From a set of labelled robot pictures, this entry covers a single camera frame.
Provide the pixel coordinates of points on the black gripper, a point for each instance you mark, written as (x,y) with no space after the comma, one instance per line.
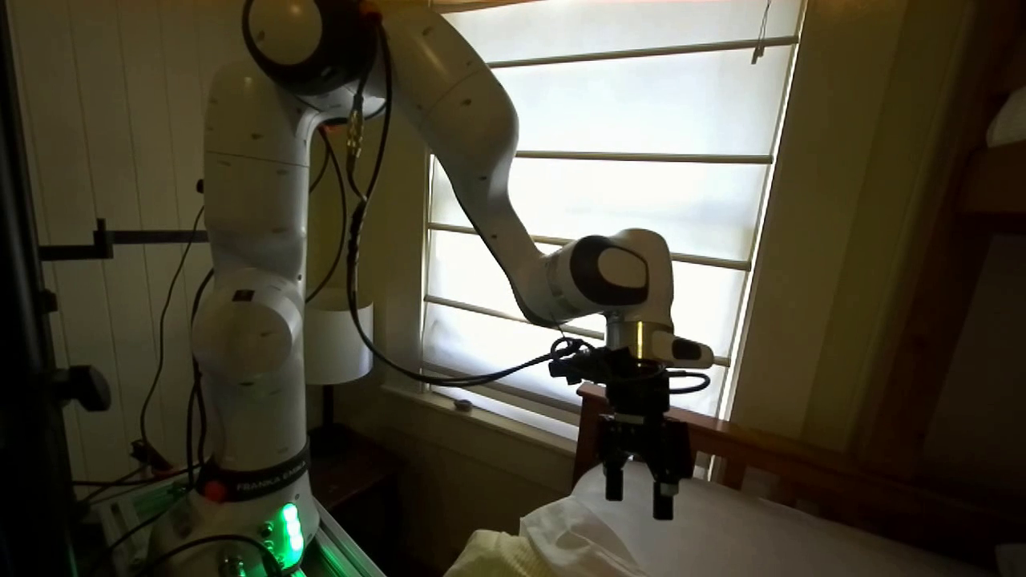
(641,422)

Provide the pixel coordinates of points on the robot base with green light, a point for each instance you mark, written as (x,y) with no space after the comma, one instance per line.
(277,539)

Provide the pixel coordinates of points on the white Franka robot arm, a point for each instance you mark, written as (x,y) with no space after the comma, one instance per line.
(256,268)

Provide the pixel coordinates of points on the mattress with white sheet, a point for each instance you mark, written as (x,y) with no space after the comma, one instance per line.
(748,539)

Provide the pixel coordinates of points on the crumpled cream blanket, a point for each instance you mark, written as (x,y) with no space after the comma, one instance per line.
(491,558)

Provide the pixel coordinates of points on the dark wooden nightstand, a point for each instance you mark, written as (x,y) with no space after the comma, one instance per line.
(354,470)

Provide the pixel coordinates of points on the white roman window blind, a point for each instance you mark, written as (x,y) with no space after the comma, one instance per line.
(641,193)

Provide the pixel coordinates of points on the white lamp shade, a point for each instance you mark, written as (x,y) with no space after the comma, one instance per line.
(340,348)

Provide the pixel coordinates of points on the black round stand knob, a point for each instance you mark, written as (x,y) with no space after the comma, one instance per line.
(88,386)

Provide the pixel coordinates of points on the dark vertical stand pole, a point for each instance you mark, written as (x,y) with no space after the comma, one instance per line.
(28,372)

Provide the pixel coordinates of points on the dark wooden bunk bed frame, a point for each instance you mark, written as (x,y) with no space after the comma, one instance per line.
(836,477)

